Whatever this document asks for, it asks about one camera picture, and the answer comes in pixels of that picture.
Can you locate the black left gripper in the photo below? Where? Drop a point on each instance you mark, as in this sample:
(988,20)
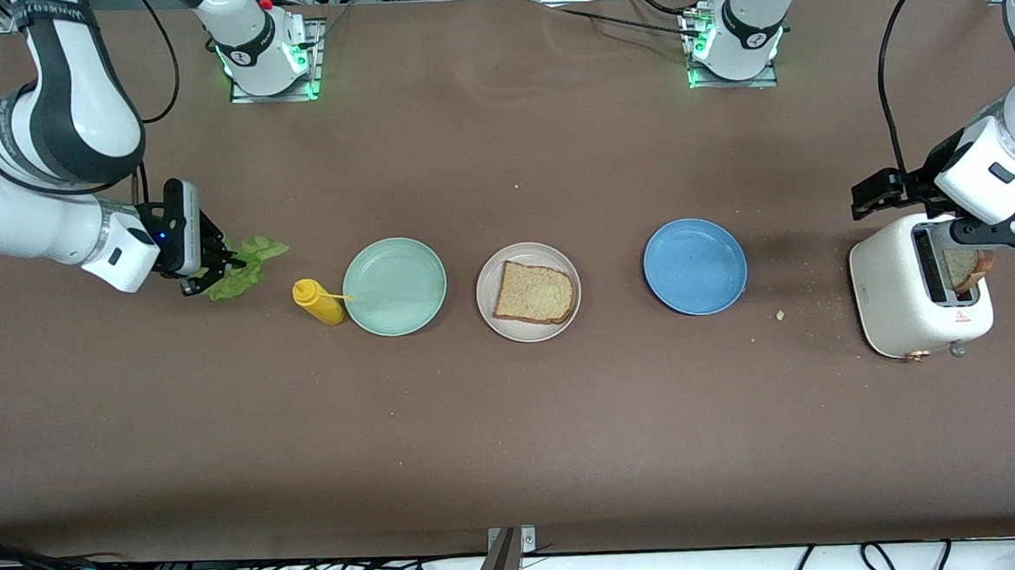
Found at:
(917,185)

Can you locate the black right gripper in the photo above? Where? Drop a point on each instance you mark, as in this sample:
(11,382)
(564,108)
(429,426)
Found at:
(208,264)

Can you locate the green lettuce leaf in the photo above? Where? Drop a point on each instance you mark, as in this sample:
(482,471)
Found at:
(250,259)

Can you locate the yellow mustard squeeze bottle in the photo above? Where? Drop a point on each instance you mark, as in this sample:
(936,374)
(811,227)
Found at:
(322,308)

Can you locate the brown bread slice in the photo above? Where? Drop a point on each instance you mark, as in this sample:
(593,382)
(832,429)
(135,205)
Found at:
(534,294)

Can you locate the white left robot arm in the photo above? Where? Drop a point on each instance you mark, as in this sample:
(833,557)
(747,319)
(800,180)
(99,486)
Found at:
(750,20)

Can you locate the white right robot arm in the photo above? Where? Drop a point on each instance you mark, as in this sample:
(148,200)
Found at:
(0,216)

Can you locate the green plate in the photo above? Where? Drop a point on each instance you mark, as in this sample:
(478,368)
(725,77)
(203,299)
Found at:
(395,286)

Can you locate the blue plate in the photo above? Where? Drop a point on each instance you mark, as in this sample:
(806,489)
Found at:
(695,266)

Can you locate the beige plate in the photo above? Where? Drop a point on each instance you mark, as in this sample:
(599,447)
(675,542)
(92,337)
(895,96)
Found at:
(527,334)

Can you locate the white toaster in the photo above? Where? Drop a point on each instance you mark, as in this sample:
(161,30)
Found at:
(890,300)

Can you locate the bread slice dark crust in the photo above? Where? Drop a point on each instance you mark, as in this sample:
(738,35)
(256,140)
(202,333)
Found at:
(965,270)

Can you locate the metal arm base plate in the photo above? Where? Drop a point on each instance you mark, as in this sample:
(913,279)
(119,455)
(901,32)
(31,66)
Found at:
(315,69)
(757,82)

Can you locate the small metal bracket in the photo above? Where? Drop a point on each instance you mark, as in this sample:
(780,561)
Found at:
(530,540)

